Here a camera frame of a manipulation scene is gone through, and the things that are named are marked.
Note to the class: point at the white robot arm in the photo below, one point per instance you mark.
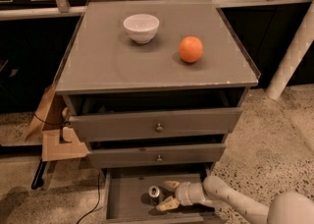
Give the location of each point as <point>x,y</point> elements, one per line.
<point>286,208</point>

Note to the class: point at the grey drawer cabinet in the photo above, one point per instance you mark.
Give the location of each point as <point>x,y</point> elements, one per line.
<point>108,73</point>

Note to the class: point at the white ceramic bowl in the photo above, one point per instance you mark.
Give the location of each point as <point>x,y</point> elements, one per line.
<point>141,28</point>

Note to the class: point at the black floor bar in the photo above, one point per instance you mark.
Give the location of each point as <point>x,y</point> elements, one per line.
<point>37,181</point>

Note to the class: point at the silver redbull can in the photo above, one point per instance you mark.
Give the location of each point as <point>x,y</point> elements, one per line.
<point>154,194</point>

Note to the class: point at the grey bottom drawer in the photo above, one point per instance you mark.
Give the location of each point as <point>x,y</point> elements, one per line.
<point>126,199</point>

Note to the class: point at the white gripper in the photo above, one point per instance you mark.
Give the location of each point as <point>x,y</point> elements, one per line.
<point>183,193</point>

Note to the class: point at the orange fruit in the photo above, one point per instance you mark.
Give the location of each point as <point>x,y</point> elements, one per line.
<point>191,49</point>

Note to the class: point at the grey middle drawer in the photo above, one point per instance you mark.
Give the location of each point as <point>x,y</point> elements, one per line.
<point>153,156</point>

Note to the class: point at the grey top drawer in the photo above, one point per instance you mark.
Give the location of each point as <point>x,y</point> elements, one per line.
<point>157,124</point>

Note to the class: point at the grey drawer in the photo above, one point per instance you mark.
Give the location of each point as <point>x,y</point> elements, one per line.
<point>153,156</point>
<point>126,199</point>
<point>157,124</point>

